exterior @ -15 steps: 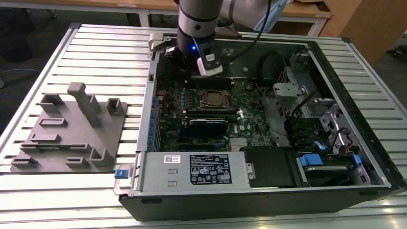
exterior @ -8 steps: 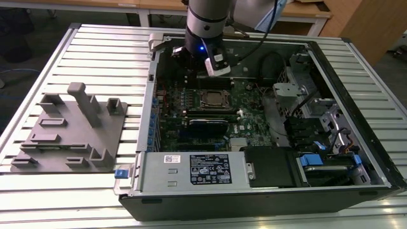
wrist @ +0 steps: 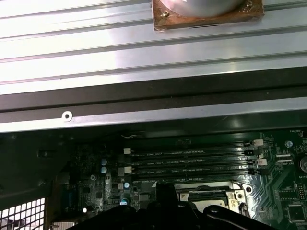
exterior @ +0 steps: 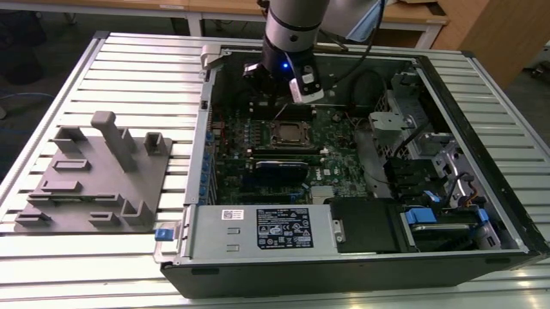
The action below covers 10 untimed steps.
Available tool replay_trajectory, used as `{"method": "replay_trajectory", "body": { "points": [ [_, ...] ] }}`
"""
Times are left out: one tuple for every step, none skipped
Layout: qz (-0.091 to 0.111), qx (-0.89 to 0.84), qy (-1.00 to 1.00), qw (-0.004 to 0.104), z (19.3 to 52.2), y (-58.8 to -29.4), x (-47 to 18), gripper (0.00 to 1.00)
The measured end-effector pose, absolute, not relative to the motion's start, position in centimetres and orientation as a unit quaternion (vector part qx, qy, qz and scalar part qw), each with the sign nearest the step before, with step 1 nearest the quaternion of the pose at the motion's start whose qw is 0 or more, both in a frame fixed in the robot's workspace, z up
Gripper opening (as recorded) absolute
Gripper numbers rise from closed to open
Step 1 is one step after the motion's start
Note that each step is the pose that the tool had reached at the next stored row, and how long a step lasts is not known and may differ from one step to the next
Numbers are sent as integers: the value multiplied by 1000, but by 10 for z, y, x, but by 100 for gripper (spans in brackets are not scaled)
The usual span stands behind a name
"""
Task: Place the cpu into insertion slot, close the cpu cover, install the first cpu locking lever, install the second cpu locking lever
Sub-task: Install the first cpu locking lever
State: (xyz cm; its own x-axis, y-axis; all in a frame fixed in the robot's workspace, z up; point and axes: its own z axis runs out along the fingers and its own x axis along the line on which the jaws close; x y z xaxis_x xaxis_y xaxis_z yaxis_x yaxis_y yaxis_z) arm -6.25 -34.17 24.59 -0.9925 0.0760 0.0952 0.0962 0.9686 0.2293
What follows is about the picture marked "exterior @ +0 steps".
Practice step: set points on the metal locking lever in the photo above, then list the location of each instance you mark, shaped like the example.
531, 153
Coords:
280, 111
292, 143

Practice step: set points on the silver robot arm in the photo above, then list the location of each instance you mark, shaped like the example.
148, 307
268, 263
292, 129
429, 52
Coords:
292, 19

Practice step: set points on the CPU socket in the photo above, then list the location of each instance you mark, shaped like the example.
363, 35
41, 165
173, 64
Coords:
313, 123

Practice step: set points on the copper rod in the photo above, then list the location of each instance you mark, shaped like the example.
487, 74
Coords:
331, 47

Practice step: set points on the grey case latch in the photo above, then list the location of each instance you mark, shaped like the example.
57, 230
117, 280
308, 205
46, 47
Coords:
209, 54

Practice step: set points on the pale blue teach pendant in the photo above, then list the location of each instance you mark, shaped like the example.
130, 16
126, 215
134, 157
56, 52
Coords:
360, 27

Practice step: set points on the silver metal disk bay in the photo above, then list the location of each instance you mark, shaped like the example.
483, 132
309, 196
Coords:
388, 124

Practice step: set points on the black graphics card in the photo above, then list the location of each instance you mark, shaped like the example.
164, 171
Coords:
280, 175

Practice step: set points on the green motherboard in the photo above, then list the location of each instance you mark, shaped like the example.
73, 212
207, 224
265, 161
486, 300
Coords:
343, 167

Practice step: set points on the silver chipset heatsink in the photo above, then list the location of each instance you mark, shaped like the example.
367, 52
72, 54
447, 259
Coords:
321, 193

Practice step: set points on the wooden cabinet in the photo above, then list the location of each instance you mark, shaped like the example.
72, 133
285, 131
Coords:
507, 32

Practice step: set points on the grey parts rack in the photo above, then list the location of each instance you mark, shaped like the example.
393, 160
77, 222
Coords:
98, 180

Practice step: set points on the grey power supply unit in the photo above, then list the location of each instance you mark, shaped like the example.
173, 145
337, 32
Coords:
209, 238

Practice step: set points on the blue disk carrier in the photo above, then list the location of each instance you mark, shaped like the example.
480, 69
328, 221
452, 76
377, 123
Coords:
417, 216

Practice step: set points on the black office chair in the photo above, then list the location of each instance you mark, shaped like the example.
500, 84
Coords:
22, 42

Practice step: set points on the blue plastic latch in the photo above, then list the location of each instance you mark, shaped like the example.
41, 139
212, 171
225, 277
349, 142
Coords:
163, 235

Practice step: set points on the black chair base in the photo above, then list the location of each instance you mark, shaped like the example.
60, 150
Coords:
542, 69

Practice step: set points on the black hard disk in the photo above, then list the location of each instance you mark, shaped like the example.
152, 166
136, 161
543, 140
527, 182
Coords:
442, 239

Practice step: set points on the black PC case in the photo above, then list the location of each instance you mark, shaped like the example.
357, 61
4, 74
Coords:
300, 280

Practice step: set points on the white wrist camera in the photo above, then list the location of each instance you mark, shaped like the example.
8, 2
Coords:
307, 95

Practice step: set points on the wooden desk white frame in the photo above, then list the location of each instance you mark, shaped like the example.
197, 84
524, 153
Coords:
412, 14
85, 2

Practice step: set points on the black plastic drive bracket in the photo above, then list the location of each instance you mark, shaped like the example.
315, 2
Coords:
407, 175

